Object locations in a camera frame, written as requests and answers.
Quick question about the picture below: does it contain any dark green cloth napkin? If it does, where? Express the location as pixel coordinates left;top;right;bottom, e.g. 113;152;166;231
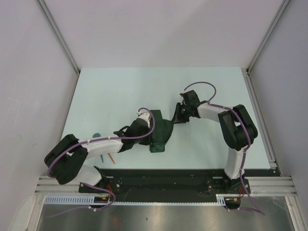
149;110;174;153

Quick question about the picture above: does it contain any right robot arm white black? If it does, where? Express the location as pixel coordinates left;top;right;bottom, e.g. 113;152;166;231
172;90;258;193

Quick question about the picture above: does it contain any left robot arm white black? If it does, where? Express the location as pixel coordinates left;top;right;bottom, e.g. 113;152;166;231
44;115;156;193

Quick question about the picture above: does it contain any teal plastic utensil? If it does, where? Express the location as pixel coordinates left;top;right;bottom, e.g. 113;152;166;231
92;133;104;163

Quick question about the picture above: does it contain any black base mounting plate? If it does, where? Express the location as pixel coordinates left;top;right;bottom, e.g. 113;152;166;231
78;169;280;202

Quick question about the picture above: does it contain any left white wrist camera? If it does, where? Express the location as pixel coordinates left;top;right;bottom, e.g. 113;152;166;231
137;111;151;127

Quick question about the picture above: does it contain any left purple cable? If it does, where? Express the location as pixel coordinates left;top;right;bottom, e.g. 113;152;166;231
47;107;156;217

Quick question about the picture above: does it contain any white slotted cable duct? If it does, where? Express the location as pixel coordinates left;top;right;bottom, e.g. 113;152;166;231
44;195;226;206

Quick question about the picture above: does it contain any right aluminium table rail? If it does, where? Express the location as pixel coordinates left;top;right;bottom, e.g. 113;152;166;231
241;68;279;169

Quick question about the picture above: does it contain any front aluminium extrusion rail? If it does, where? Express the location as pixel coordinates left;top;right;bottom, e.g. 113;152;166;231
35;176;297;196

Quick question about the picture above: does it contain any right aluminium frame post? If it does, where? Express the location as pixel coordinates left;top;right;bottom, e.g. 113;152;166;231
245;0;292;75

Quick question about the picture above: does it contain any aluminium frame post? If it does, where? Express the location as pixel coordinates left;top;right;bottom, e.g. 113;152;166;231
35;0;81;76
245;0;292;75

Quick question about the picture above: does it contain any left aluminium frame post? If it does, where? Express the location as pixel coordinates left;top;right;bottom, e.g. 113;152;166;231
35;0;81;76

